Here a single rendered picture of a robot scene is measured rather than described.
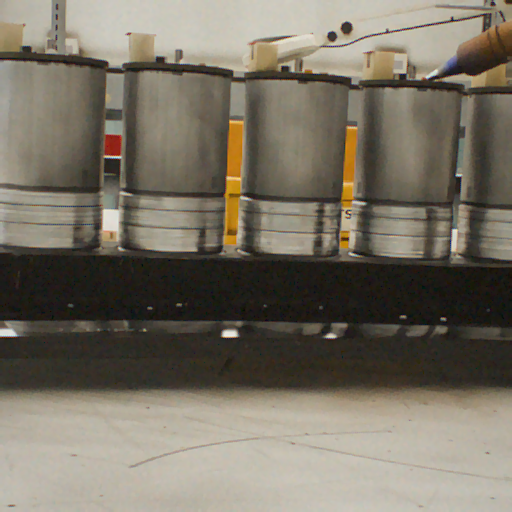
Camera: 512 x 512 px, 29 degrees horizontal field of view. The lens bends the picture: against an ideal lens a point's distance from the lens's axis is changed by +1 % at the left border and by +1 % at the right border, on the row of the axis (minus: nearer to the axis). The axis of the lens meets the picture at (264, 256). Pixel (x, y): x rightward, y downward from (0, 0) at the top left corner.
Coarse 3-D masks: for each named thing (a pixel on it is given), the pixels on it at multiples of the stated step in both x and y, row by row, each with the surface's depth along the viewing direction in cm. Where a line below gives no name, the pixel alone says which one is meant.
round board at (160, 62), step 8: (152, 56) 22; (160, 56) 22; (128, 64) 22; (136, 64) 22; (144, 64) 22; (152, 64) 22; (160, 64) 21; (168, 64) 21; (176, 64) 21; (184, 64) 21; (192, 64) 22; (200, 64) 22; (208, 72) 22; (216, 72) 22; (224, 72) 22; (232, 72) 23
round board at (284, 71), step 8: (248, 72) 23; (256, 72) 23; (264, 72) 22; (272, 72) 22; (280, 72) 22; (288, 72) 22; (296, 72) 22; (320, 72) 23; (328, 72) 23; (336, 80) 22; (344, 80) 23
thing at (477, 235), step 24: (480, 96) 24; (504, 96) 24; (480, 120) 24; (504, 120) 24; (480, 144) 24; (504, 144) 24; (480, 168) 24; (504, 168) 24; (480, 192) 24; (504, 192) 24; (480, 216) 24; (504, 216) 24; (480, 240) 24; (504, 240) 24
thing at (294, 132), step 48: (288, 96) 22; (336, 96) 23; (288, 144) 22; (336, 144) 23; (240, 192) 23; (288, 192) 22; (336, 192) 23; (240, 240) 23; (288, 240) 23; (336, 240) 23
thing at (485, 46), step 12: (504, 24) 22; (480, 36) 22; (492, 36) 22; (504, 36) 22; (468, 48) 22; (480, 48) 22; (492, 48) 22; (504, 48) 22; (468, 60) 22; (480, 60) 22; (492, 60) 22; (504, 60) 22; (468, 72) 22; (480, 72) 22
